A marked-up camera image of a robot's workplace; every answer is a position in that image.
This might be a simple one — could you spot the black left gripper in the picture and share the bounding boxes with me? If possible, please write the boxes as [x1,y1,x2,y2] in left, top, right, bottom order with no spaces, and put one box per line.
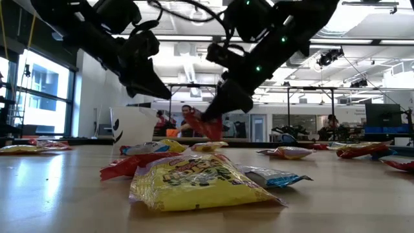
[118,51,172,100]

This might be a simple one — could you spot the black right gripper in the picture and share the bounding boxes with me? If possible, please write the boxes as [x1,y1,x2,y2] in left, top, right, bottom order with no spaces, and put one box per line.
[201,53,274,122]

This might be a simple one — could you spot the white blue Hershey's candy bar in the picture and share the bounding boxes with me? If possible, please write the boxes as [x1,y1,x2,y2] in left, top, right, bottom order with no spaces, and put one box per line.
[370,148,398,161]
[237,164,314,189]
[124,141,171,157]

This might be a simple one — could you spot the person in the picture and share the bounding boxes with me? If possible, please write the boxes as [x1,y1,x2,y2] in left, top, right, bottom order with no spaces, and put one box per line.
[323,113,340,137]
[154,109,177,137]
[223,116,239,139]
[177,104,203,139]

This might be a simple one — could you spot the grey door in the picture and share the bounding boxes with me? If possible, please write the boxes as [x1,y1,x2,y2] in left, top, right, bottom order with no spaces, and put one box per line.
[251,113,268,142]

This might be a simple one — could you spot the white bucket with black face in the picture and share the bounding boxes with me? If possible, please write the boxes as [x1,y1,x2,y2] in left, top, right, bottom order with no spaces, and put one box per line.
[109,106,160,155]

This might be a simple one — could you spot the long ceiling light strip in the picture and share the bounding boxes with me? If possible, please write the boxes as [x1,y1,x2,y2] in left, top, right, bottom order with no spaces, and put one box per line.
[111,34,214,42]
[380,39,414,45]
[309,38,375,45]

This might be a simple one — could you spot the round ceiling lamp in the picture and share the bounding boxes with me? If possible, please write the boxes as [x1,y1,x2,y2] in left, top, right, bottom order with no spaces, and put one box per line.
[189,8,208,27]

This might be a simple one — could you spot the large window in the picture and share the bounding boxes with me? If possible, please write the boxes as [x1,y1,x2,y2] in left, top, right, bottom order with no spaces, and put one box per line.
[0,48,77,137]

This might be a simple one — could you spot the black ceiling spotlight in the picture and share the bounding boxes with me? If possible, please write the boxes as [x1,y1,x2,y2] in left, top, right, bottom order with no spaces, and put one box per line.
[349,78,369,89]
[316,47,345,67]

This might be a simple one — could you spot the black monitor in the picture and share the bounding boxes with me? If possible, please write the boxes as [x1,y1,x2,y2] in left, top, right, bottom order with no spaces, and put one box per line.
[365,103,403,128]

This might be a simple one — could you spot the blue storage bins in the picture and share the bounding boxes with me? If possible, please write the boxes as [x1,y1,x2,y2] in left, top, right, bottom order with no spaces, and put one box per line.
[364,125,411,135]

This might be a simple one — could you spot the black ceiling track light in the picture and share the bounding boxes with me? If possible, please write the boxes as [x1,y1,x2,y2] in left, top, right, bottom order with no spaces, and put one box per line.
[341,0,400,16]

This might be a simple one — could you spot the black equipment stand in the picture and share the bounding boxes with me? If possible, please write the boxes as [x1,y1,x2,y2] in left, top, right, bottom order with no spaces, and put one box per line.
[389,108,414,146]

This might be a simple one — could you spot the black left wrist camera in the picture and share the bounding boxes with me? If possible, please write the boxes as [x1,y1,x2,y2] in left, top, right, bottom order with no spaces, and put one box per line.
[129,30,161,61]

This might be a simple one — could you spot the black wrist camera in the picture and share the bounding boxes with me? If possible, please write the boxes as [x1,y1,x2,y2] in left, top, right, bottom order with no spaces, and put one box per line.
[206,42,242,69]
[129,30,161,61]

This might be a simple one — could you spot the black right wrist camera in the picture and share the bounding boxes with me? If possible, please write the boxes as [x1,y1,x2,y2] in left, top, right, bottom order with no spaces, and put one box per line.
[206,42,242,69]

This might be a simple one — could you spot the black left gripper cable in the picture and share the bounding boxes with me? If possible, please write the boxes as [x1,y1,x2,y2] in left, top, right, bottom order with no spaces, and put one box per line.
[129,0,164,39]

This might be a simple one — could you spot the yellow extension cable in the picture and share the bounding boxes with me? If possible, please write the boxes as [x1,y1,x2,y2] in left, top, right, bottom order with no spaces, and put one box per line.
[0,0,37,62]

